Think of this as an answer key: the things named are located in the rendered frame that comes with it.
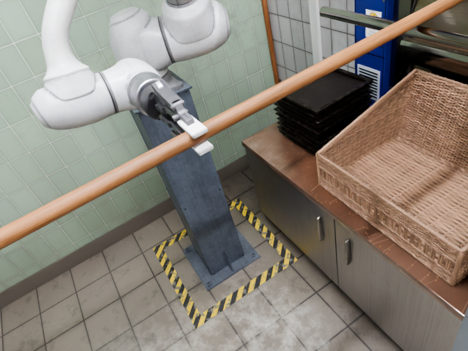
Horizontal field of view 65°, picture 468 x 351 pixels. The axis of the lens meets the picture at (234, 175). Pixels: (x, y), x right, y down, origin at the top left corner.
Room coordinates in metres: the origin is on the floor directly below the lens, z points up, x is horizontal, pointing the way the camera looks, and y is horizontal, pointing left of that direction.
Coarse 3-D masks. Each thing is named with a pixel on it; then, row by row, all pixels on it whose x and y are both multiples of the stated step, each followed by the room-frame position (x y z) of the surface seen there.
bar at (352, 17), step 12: (324, 12) 1.06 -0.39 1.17; (336, 12) 1.02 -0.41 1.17; (348, 12) 0.99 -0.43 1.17; (360, 24) 0.93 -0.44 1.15; (372, 24) 0.89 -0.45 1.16; (384, 24) 0.86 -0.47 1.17; (408, 36) 0.79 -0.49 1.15; (420, 36) 0.76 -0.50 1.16; (432, 36) 0.73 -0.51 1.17; (444, 36) 0.71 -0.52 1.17; (456, 36) 0.69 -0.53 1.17; (456, 48) 0.68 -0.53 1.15; (456, 336) 0.35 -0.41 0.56; (456, 348) 0.34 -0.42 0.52
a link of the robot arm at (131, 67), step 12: (120, 60) 0.93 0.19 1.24; (132, 60) 0.89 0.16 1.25; (108, 72) 0.84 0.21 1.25; (120, 72) 0.83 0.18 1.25; (132, 72) 0.83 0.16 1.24; (156, 72) 0.85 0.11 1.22; (108, 84) 0.81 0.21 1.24; (120, 84) 0.81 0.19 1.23; (120, 96) 0.80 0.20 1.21; (120, 108) 0.81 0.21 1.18; (132, 108) 0.82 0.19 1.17
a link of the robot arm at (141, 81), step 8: (144, 72) 0.81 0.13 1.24; (152, 72) 0.82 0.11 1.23; (136, 80) 0.79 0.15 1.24; (144, 80) 0.77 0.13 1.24; (152, 80) 0.77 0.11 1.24; (128, 88) 0.80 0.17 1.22; (136, 88) 0.76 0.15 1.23; (144, 88) 0.76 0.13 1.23; (136, 96) 0.75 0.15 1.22; (136, 104) 0.75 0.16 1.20; (144, 112) 0.75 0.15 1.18
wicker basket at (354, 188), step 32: (384, 96) 1.07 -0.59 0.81; (416, 96) 1.08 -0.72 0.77; (448, 96) 0.98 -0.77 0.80; (352, 128) 1.03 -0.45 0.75; (384, 128) 1.08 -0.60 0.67; (416, 128) 1.04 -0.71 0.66; (448, 128) 0.94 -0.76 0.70; (320, 160) 0.96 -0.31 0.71; (352, 160) 1.02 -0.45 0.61; (384, 160) 0.99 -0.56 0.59; (416, 160) 0.94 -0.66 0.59; (448, 160) 0.89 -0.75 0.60; (352, 192) 0.88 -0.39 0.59; (384, 192) 0.84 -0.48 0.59; (416, 192) 0.80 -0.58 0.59; (448, 192) 0.76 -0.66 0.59; (384, 224) 0.68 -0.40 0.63; (416, 224) 0.58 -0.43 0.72; (448, 224) 0.64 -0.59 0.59; (416, 256) 0.57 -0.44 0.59; (448, 256) 0.49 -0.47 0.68
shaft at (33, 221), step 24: (456, 0) 0.80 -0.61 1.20; (408, 24) 0.75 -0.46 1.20; (360, 48) 0.70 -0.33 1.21; (312, 72) 0.65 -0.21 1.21; (264, 96) 0.61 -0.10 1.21; (216, 120) 0.58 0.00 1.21; (240, 120) 0.59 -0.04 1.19; (168, 144) 0.55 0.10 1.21; (192, 144) 0.55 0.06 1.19; (120, 168) 0.52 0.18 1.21; (144, 168) 0.52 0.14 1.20; (72, 192) 0.49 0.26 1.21; (96, 192) 0.49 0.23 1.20; (24, 216) 0.46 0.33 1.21; (48, 216) 0.46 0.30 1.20; (0, 240) 0.43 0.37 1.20
